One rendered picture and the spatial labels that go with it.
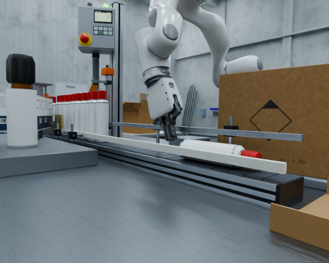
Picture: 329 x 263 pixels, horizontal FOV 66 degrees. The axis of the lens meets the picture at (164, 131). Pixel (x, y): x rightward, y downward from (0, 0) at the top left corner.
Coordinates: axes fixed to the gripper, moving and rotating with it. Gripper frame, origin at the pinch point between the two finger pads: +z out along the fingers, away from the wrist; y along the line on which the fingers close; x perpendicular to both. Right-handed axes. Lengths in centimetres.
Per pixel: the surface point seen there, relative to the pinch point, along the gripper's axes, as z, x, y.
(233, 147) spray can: 9.0, 1.5, -19.6
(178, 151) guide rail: 6.3, 4.2, -5.7
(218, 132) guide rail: 3.8, -3.1, -13.6
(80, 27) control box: -62, 0, 41
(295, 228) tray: 22.6, 13.0, -33.2
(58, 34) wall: -594, -287, 762
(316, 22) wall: -393, -897, 133
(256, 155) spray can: 11.6, 0.9, -23.8
